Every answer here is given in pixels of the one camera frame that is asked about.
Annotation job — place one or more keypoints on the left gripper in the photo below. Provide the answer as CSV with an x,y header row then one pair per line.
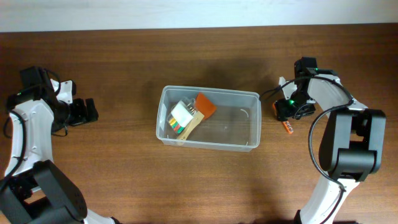
x,y
79,104

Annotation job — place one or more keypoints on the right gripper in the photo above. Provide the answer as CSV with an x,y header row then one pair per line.
x,y
283,112

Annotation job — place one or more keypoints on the orange socket rail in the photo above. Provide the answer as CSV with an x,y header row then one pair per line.
x,y
286,123

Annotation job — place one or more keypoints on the clear plastic container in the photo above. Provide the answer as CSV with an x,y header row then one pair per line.
x,y
234,126

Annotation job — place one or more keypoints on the clear case coloured screwdriver bits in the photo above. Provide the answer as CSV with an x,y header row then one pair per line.
x,y
181,114

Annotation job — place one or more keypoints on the orange scraper wooden handle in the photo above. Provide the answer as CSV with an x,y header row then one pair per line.
x,y
203,109

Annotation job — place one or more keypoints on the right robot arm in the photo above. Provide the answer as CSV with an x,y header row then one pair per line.
x,y
345,143

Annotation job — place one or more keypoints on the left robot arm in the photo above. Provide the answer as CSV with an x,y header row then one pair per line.
x,y
34,189

